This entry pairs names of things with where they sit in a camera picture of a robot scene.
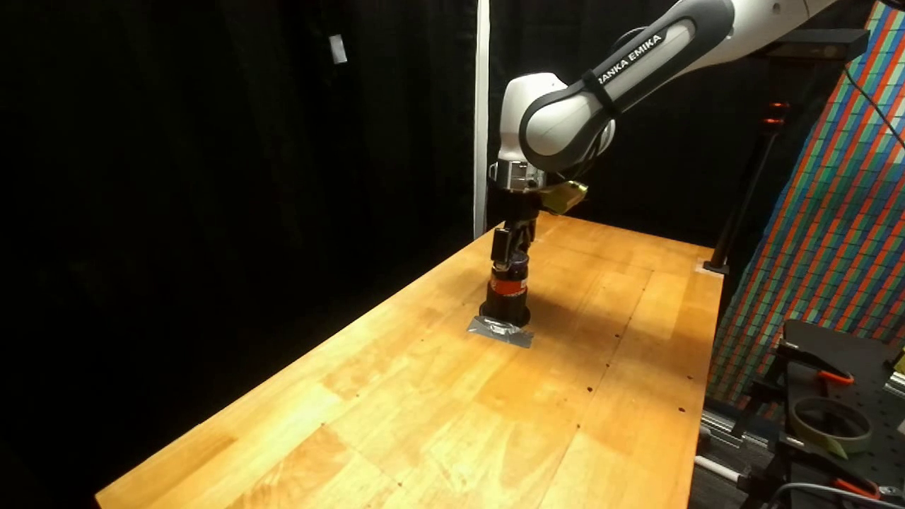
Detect colourful patterned panel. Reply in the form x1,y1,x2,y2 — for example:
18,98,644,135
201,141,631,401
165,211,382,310
708,0,905,405

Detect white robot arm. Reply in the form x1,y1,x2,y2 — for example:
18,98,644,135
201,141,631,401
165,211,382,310
491,0,836,281

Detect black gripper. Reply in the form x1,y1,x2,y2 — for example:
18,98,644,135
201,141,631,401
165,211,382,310
491,192,539,276

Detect gold wrist camera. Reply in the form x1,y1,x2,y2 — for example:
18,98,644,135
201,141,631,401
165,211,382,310
539,182,589,214

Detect orange handled clamp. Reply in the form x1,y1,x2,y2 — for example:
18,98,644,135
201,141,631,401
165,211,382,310
774,341,855,388

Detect silver square base plate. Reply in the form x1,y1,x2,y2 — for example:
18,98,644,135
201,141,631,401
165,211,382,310
469,313,532,349

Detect black tripod stand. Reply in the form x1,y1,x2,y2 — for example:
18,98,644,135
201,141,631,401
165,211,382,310
705,98,791,275

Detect black perforated side table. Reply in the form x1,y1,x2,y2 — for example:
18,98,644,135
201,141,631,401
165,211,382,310
743,319,905,509

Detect white vertical pole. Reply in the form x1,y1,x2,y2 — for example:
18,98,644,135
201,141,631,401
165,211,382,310
472,0,488,238

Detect black red cylindrical object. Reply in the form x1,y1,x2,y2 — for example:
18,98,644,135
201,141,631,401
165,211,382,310
480,275,530,324

